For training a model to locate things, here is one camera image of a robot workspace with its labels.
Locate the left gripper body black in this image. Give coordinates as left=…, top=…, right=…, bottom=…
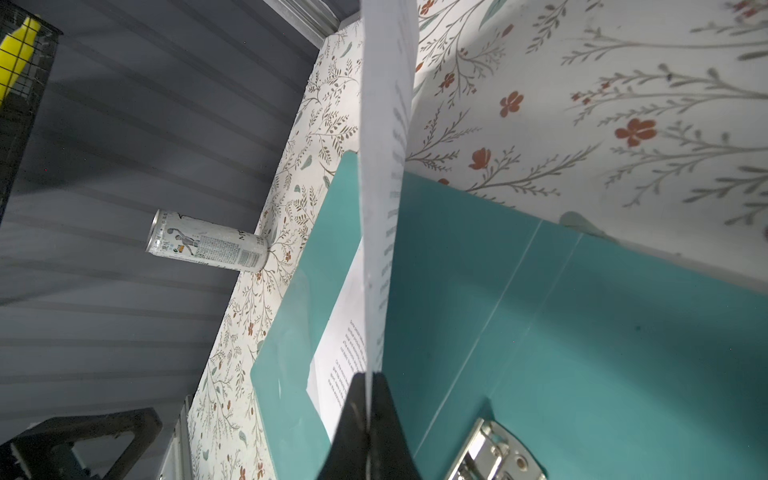
left=1, top=407, right=163, bottom=479

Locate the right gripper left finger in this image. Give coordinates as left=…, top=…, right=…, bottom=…
left=317, top=373, right=369, bottom=480

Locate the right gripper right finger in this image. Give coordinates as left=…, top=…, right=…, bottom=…
left=369, top=373, right=421, bottom=480

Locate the printed paper sheet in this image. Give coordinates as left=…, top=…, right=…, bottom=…
left=358, top=1, right=419, bottom=379
left=306, top=243, right=367, bottom=440

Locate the teal green file folder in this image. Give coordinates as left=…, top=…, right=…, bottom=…
left=250, top=149, right=768, bottom=480

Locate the silver folder clip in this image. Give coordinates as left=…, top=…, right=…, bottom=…
left=445, top=418, right=547, bottom=480

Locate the silver drink can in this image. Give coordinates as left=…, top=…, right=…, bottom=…
left=146, top=209, right=269, bottom=273

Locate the black wire mesh basket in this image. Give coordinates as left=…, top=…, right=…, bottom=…
left=1, top=1, right=63, bottom=211

